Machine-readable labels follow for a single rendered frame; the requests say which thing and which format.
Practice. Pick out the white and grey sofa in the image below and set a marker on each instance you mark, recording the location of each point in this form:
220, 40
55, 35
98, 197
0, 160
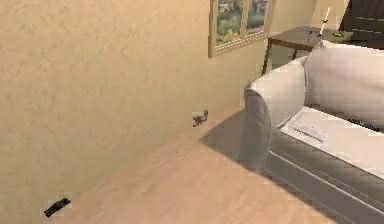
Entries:
343, 76

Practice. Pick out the small grey brown figurine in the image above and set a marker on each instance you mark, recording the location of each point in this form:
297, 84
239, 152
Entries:
200, 118

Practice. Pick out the wooden framed window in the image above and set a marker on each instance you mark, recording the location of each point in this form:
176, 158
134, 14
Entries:
238, 23

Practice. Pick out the dark brown side table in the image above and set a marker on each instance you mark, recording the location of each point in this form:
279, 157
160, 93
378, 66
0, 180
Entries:
300, 38

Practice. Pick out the white newspaper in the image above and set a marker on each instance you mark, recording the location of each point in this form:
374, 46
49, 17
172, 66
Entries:
336, 138

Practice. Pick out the white candle on black holder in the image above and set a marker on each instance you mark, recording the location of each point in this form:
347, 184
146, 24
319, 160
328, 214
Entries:
324, 20

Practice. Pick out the small black flat object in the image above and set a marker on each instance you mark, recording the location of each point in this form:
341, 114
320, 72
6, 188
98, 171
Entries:
57, 207

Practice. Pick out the small green dish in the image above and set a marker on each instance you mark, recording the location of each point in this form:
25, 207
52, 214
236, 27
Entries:
338, 34

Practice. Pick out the dark brown cabinet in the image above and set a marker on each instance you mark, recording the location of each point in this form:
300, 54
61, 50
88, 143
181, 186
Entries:
365, 20

